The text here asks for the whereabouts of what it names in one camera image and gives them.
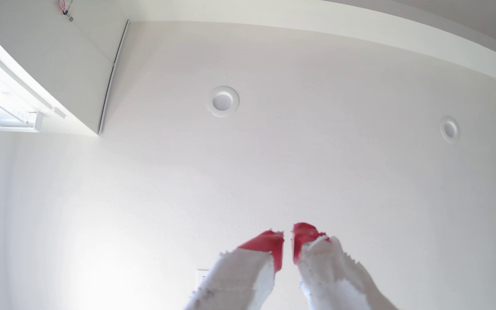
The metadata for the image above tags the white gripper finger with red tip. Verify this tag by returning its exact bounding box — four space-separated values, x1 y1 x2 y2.
291 222 399 310
183 229 285 310

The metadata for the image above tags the round recessed ceiling light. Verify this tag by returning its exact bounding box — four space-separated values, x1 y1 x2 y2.
439 115 461 144
207 86 240 118

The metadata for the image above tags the white window blind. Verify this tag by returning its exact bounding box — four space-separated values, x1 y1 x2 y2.
0 60 44 134

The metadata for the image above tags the red wire with plug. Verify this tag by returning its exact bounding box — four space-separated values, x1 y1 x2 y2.
57 0 75 22

